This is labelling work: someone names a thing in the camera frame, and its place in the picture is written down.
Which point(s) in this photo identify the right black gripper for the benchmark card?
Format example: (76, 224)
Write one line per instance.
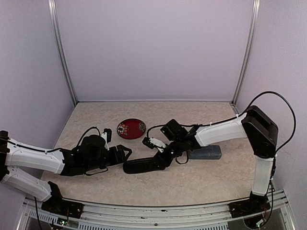
(159, 159)

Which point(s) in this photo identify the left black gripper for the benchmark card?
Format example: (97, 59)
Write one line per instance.
(115, 160)

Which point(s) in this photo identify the black hard glasses case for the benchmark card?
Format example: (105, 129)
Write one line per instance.
(143, 165)

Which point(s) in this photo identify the grey green glasses case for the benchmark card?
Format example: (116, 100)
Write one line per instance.
(211, 152)

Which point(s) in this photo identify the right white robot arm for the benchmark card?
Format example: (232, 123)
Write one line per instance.
(253, 125)

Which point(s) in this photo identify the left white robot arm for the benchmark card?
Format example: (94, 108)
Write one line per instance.
(91, 156)

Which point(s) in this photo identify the red floral round case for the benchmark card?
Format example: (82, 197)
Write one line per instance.
(131, 128)

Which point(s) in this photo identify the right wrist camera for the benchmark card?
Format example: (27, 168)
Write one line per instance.
(154, 143)

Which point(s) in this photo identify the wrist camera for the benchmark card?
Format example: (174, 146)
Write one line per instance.
(154, 143)
(107, 136)

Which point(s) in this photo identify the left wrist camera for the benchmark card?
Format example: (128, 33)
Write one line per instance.
(107, 136)

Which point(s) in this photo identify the front aluminium rail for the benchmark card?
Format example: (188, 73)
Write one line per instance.
(214, 216)

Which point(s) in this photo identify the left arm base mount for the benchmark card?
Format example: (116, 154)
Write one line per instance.
(57, 205)

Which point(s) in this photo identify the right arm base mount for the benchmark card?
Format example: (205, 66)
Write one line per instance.
(254, 204)

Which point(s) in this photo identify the left aluminium frame post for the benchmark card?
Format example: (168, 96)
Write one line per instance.
(60, 48)

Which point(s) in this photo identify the aluminium frame post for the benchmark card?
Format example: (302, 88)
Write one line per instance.
(247, 53)
(60, 48)

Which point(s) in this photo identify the right aluminium frame post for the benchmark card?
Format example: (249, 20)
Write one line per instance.
(247, 53)

